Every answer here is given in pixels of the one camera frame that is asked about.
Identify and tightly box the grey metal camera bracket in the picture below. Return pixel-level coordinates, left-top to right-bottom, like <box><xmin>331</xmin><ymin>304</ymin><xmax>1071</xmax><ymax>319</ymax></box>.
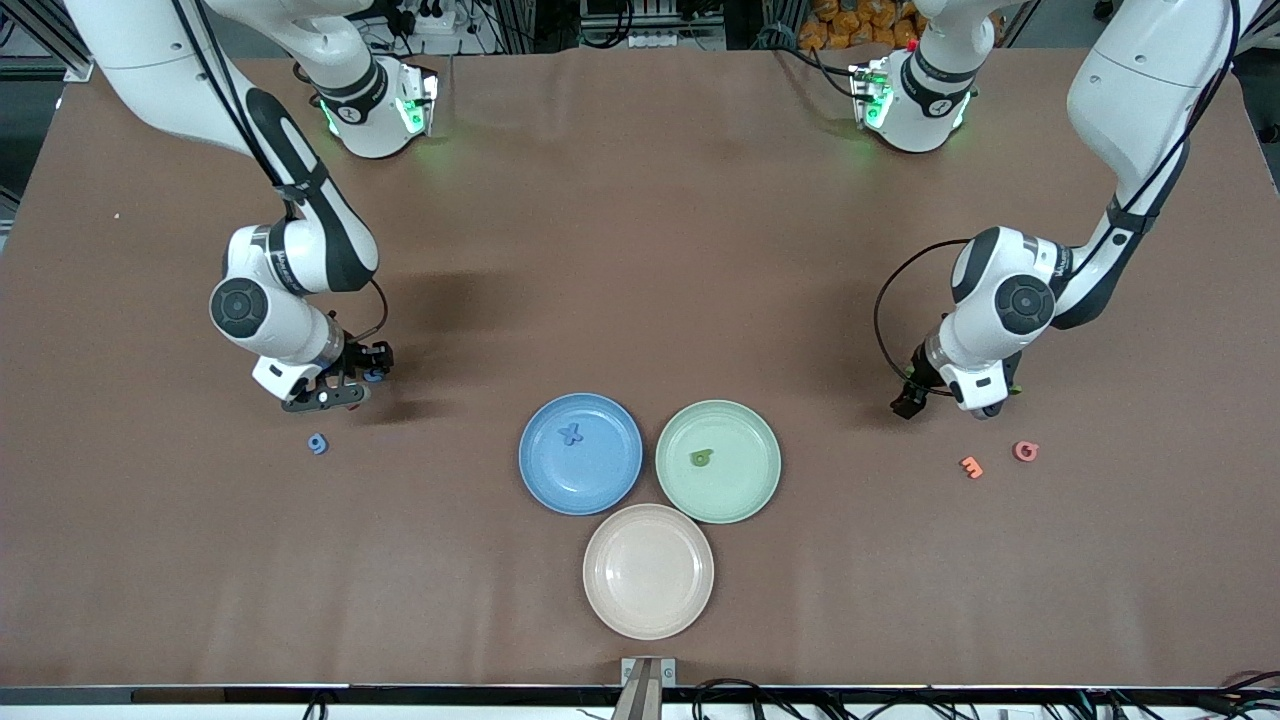
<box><xmin>620</xmin><ymin>656</ymin><xmax>679</xmax><ymax>720</ymax></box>

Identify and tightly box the aluminium frame profile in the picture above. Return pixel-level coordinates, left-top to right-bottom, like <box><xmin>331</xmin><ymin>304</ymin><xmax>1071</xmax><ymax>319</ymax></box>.
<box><xmin>0</xmin><ymin>0</ymin><xmax>96</xmax><ymax>83</ymax></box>

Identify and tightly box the blue plate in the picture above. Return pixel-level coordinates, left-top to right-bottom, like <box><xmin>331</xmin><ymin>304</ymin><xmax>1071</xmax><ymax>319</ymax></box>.
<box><xmin>518</xmin><ymin>392</ymin><xmax>644</xmax><ymax>517</ymax></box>

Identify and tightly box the beige plate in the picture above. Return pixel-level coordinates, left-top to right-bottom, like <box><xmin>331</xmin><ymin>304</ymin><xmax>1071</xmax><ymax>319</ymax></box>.
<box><xmin>582</xmin><ymin>503</ymin><xmax>716</xmax><ymax>641</ymax></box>

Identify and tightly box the black cable bundle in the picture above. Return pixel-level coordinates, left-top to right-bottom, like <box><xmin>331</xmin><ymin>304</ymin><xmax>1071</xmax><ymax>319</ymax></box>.
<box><xmin>690</xmin><ymin>678</ymin><xmax>1280</xmax><ymax>720</ymax></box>

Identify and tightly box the green plate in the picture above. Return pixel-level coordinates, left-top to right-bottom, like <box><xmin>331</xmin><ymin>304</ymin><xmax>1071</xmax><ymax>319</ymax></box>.
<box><xmin>655</xmin><ymin>399</ymin><xmax>783</xmax><ymax>525</ymax></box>

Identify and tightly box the pile of orange objects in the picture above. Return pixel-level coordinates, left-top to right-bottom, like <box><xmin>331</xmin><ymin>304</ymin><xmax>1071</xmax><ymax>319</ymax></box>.
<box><xmin>800</xmin><ymin>0</ymin><xmax>926</xmax><ymax>51</ymax></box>

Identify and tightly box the white power strip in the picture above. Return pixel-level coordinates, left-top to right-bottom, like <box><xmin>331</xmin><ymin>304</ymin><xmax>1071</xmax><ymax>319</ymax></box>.
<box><xmin>395</xmin><ymin>0</ymin><xmax>463</xmax><ymax>36</ymax></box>

